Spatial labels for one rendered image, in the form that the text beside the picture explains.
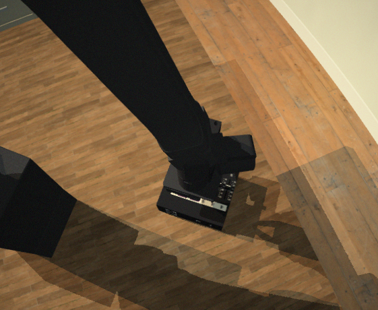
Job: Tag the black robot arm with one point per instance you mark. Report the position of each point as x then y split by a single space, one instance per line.
117 41

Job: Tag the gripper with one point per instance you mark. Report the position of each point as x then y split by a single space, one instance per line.
193 190

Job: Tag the black lighting desk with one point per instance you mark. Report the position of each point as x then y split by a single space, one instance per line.
203 212

